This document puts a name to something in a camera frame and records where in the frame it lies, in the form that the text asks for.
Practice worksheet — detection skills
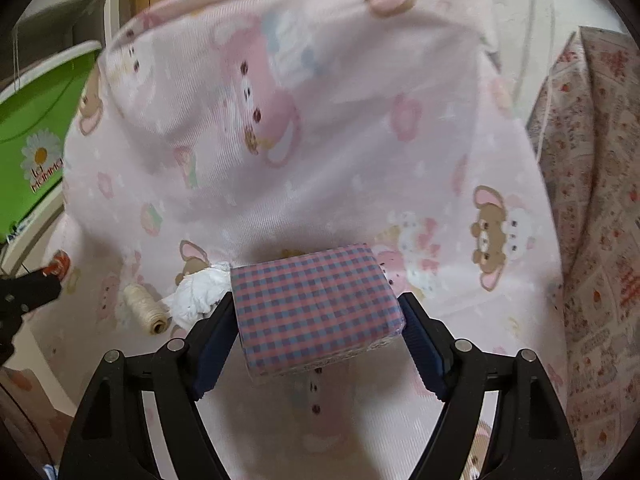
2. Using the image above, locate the white shelf frame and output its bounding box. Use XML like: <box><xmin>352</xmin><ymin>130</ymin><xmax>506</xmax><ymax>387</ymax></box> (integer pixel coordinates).
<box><xmin>0</xmin><ymin>0</ymin><xmax>127</xmax><ymax>92</ymax></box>

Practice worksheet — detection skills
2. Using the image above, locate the cream thread spool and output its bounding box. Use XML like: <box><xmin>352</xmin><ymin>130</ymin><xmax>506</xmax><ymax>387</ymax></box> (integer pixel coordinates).
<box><xmin>123</xmin><ymin>283</ymin><xmax>171</xmax><ymax>336</ymax></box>

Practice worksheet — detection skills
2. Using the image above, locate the pink floral cloth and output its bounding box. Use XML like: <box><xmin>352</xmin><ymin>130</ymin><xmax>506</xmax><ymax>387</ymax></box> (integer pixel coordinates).
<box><xmin>0</xmin><ymin>365</ymin><xmax>76</xmax><ymax>467</ymax></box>

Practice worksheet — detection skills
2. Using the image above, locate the pink cartoon printed bed sheet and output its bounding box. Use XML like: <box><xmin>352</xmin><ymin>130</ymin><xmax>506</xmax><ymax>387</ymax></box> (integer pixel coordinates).
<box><xmin>30</xmin><ymin>0</ymin><xmax>572</xmax><ymax>480</ymax></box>

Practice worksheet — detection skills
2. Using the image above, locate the white crumpled tissue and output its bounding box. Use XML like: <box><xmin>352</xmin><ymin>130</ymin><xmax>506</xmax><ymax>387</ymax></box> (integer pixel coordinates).
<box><xmin>160</xmin><ymin>261</ymin><xmax>236</xmax><ymax>324</ymax></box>

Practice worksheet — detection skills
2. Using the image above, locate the plaid tissue packet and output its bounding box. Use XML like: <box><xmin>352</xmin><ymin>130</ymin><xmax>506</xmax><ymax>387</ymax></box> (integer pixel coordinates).
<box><xmin>230</xmin><ymin>243</ymin><xmax>406</xmax><ymax>387</ymax></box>

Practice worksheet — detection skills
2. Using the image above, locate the green daisy storage box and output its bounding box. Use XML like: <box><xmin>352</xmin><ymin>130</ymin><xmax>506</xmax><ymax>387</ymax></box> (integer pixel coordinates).
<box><xmin>0</xmin><ymin>41</ymin><xmax>104</xmax><ymax>247</ymax></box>

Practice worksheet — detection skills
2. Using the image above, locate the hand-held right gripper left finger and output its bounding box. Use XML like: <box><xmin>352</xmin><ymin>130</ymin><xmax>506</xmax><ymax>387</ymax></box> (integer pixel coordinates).
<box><xmin>60</xmin><ymin>292</ymin><xmax>238</xmax><ymax>480</ymax></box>

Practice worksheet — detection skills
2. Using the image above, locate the floral patterned quilt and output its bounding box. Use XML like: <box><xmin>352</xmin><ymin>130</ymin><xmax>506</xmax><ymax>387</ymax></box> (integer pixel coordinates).
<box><xmin>525</xmin><ymin>25</ymin><xmax>640</xmax><ymax>480</ymax></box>

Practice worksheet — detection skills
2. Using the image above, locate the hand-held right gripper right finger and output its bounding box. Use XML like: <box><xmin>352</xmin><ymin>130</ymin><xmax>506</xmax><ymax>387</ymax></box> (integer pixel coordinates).
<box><xmin>397</xmin><ymin>292</ymin><xmax>583</xmax><ymax>480</ymax></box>

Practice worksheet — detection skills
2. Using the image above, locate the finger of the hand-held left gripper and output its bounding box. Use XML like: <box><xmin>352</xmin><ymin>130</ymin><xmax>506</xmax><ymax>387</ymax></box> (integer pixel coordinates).
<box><xmin>0</xmin><ymin>271</ymin><xmax>64</xmax><ymax>322</ymax></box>

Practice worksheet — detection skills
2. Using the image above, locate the small red round cap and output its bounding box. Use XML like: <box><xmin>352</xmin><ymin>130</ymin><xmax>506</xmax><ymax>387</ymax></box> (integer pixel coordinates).
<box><xmin>42</xmin><ymin>252</ymin><xmax>71</xmax><ymax>281</ymax></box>

